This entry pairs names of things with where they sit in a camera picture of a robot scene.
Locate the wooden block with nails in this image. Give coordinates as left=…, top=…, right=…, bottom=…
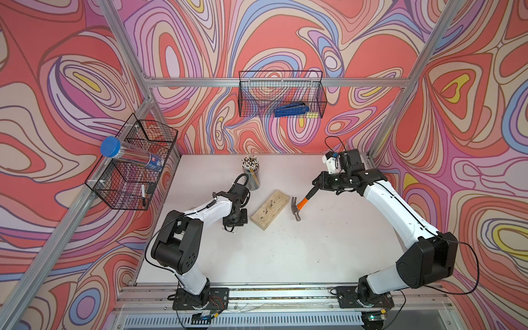
left=250, top=190, right=291, bottom=230

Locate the claw hammer orange black handle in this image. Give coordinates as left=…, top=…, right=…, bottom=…
left=290, top=186, right=319, bottom=221

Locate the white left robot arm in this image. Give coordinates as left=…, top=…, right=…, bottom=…
left=145, top=184, right=250, bottom=296

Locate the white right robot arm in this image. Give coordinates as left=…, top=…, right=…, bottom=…
left=306, top=149, right=459, bottom=307

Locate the cup of coloured pencils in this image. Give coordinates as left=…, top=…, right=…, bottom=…
left=241, top=155, right=261, bottom=191

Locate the blue tool in basket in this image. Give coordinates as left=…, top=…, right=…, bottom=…
left=274, top=103, right=309, bottom=118

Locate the black marker in basket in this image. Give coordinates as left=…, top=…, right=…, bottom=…
left=141, top=184, right=147, bottom=207

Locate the clear tube with blue cap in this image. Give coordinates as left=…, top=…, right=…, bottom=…
left=100, top=136, right=164, bottom=172

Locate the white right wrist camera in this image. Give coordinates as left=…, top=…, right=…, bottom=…
left=323, top=151, right=340, bottom=174

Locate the black wire basket left wall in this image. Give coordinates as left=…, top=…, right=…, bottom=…
left=85, top=114, right=178, bottom=210

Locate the black wire basket wall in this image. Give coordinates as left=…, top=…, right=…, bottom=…
left=85, top=114, right=178, bottom=210
left=238, top=69, right=327, bottom=118

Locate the black wire basket back wall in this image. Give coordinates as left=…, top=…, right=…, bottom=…
left=238, top=69, right=327, bottom=118

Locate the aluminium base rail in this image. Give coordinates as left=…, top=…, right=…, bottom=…
left=104, top=283, right=464, bottom=329

